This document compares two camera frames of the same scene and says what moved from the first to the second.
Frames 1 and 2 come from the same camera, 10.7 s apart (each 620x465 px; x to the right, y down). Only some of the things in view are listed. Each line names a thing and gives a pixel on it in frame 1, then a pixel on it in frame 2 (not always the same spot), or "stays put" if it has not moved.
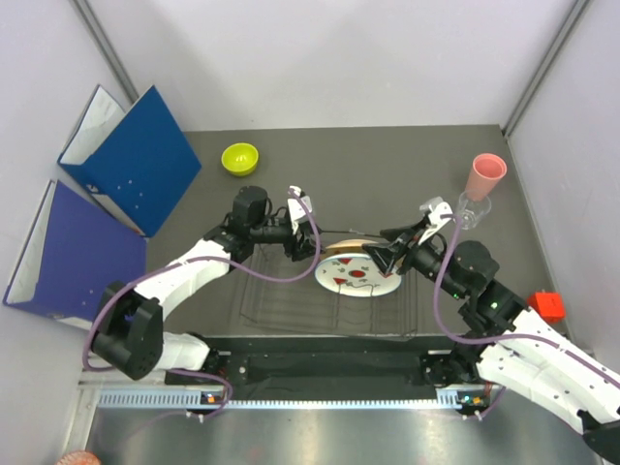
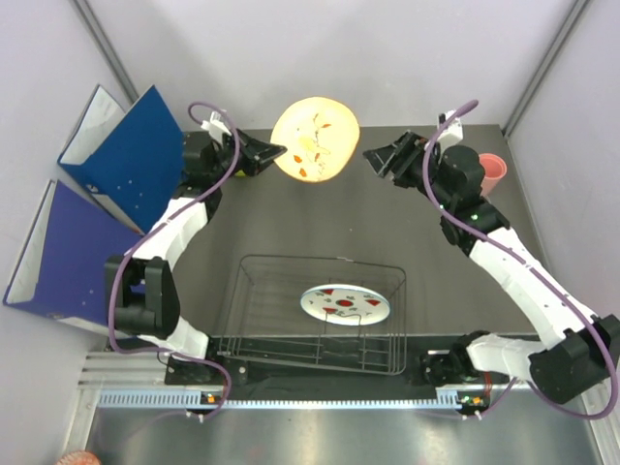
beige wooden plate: [346, 246] → [321, 137]
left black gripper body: [293, 248] → [225, 158]
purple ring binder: [74, 253] stays put
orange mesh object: [78, 457] stays put
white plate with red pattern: [356, 275] → [345, 304]
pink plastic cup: [487, 169] stays put
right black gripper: [386, 255] → [409, 151]
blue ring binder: [137, 163] stays put
